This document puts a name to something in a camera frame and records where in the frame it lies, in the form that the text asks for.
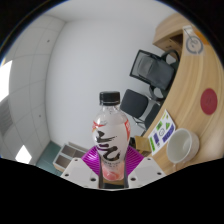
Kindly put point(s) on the dark padded office chair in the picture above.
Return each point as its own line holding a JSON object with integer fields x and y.
{"x": 135, "y": 101}

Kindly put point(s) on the clear pink drink bottle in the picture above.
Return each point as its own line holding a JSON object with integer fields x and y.
{"x": 110, "y": 140}

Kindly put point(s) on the brown box with tan band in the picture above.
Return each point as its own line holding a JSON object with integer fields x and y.
{"x": 143, "y": 145}

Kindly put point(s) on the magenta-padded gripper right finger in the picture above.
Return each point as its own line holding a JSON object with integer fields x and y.
{"x": 146, "y": 170}

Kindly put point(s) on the flat round red coaster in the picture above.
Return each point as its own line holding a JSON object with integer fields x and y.
{"x": 209, "y": 101}

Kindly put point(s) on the white sticker sheet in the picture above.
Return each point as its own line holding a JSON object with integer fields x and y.
{"x": 162, "y": 133}

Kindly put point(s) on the white ceramic mug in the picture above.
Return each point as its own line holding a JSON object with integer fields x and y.
{"x": 181, "y": 145}

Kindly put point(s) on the black mesh office chair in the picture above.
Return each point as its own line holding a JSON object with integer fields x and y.
{"x": 150, "y": 68}

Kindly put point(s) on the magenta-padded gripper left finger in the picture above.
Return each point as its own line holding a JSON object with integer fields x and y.
{"x": 80, "y": 171}

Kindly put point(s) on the ceiling light panel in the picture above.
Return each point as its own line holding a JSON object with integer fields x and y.
{"x": 5, "y": 80}
{"x": 23, "y": 155}

